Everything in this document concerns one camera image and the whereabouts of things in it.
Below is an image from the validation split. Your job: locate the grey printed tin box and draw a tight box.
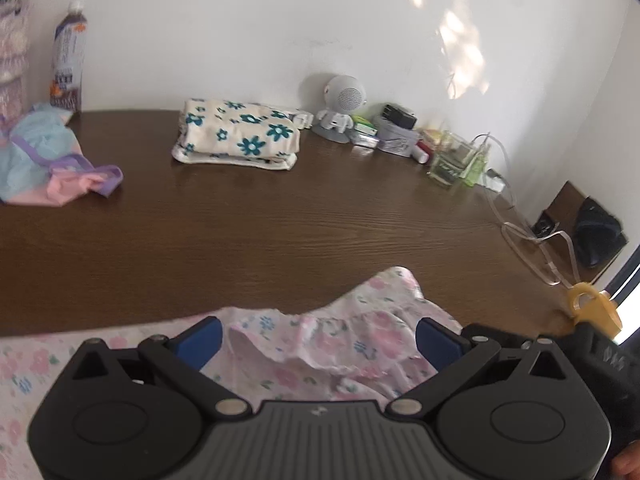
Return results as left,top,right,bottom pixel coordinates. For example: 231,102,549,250
372,116,420,158

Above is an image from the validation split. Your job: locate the folded cream blue-flower cloth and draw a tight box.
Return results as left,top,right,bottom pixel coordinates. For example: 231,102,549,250
171,99,300,171

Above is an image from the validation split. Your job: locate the purple textured vase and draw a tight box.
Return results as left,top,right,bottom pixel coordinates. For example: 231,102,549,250
0,0,29,129

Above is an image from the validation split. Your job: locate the blue pink purple garment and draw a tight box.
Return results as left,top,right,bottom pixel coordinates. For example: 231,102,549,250
1,104,124,207

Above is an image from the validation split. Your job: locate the yellow mug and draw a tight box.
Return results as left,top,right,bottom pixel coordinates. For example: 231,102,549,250
567,282,623,339

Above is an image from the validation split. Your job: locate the white power adapter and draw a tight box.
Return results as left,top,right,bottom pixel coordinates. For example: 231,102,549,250
478,168,506,194

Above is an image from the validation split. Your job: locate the white charging cable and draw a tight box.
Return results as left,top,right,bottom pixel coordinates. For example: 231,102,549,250
472,131,584,288

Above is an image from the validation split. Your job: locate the clear drinking glass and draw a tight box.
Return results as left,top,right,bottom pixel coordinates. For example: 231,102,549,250
427,131,477,188

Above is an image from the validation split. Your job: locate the white letter ornament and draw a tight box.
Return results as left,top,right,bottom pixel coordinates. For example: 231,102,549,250
291,110,314,130

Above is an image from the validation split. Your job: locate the right hand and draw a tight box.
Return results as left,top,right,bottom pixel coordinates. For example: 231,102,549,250
611,440,640,480

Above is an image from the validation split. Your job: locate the brown wooden chair back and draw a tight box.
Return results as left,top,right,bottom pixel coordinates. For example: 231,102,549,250
533,181,625,284

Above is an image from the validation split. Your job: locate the oolong tea bottle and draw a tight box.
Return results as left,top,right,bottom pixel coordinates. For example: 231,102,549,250
49,1,88,114

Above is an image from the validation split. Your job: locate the green spray bottle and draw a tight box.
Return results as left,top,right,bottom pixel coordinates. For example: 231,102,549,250
463,144,490,188

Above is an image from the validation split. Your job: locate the black bag on chair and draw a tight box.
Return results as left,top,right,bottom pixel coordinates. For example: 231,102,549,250
572,197,628,269

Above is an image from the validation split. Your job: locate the white robot figure speaker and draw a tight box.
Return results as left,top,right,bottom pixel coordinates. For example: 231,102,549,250
311,75,367,144

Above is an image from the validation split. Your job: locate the pink floral child dress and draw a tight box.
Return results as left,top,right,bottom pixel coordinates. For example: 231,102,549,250
1,266,462,479

